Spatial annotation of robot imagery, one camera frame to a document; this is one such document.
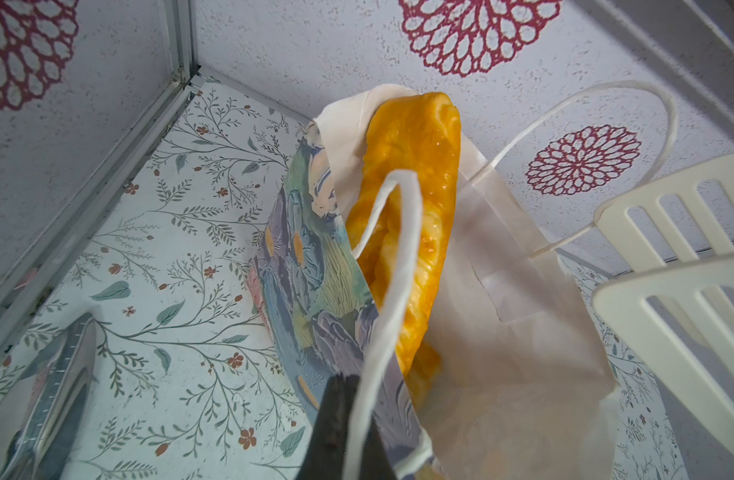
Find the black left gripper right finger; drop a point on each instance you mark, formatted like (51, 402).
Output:
(375, 463)

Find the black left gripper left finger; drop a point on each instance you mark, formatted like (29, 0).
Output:
(325, 455)

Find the floral paper gift bag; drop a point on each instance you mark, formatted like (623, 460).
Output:
(526, 389)

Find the white slotted tongs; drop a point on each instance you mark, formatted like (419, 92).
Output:
(680, 254)

